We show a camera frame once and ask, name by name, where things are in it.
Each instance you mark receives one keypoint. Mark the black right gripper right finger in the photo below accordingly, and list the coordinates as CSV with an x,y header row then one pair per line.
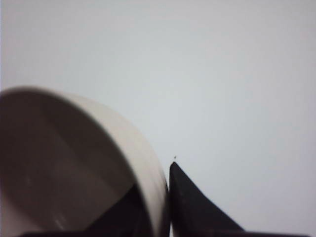
x,y
195,215

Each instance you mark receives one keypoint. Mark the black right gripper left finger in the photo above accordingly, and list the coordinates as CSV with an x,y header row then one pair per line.
x,y
84,211

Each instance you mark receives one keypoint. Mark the beige ribbed bowl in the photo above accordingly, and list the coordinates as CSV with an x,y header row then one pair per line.
x,y
51,140

